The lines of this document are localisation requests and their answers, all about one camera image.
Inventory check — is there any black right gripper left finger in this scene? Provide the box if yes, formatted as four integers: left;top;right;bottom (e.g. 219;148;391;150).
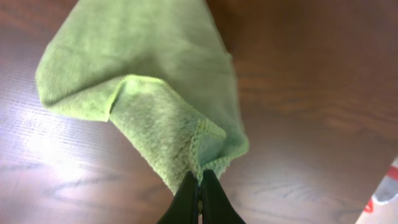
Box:
157;171;199;224

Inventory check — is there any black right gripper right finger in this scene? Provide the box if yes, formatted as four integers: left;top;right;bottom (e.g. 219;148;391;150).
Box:
200;170;245;224

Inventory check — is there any green microfiber cloth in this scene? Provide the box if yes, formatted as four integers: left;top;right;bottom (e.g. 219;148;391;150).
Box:
35;0;249;192

